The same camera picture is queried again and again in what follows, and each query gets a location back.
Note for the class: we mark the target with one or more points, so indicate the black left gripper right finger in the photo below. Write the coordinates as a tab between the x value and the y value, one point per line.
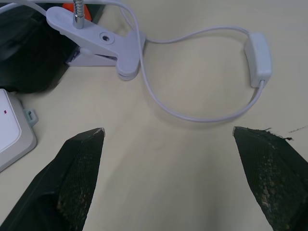
272	178

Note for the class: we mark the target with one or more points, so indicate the black box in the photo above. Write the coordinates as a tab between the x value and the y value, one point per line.
29	50

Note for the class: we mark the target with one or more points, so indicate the white power strip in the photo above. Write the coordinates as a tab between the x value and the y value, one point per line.
10	130

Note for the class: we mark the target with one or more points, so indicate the orange object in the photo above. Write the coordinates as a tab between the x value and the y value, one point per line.
87	12

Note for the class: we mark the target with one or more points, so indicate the white lamp clamp base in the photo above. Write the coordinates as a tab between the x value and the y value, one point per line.
115	49

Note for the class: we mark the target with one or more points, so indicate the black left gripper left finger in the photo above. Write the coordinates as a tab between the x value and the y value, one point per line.
72	178

